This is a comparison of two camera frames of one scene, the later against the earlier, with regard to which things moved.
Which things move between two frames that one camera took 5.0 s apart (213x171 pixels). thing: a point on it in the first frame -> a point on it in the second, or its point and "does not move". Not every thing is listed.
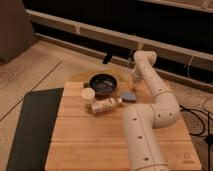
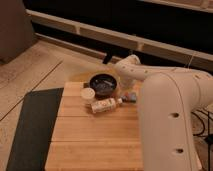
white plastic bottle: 107,104 does not move
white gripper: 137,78 -> 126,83
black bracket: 108,56 does not move
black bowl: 104,85 does not move
